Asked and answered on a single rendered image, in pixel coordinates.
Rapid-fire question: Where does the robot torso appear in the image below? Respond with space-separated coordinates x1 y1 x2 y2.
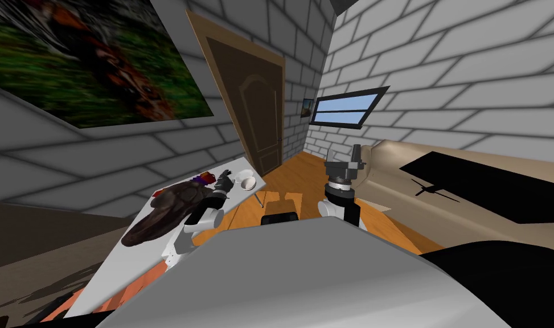
96 211 512 328

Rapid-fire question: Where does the beige bed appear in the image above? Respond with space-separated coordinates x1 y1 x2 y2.
358 138 554 257

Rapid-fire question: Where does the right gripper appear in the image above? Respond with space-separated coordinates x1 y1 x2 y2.
324 143 367 183

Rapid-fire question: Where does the large green orange wall picture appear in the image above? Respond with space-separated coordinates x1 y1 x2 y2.
0 0 215 130

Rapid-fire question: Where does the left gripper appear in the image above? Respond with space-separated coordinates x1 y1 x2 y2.
214 169 236 193

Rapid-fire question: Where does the dark brown lumpy object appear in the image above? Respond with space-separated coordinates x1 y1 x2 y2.
121 183 215 248

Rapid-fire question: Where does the brown door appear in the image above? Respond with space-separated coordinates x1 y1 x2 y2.
186 10 286 178

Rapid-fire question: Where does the black framed window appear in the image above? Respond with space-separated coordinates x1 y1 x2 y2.
309 85 391 130

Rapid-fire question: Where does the white table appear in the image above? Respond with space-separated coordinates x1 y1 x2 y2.
64 157 268 319

